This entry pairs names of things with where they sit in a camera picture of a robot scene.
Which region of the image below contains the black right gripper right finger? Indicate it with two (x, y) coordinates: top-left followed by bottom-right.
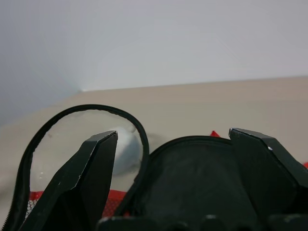
(228, 128), (308, 219)

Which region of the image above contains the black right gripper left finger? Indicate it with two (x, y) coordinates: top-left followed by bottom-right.
(18, 130), (118, 231)

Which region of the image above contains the black zippered mesh pouch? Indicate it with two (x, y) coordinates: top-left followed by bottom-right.
(0, 103), (308, 231)

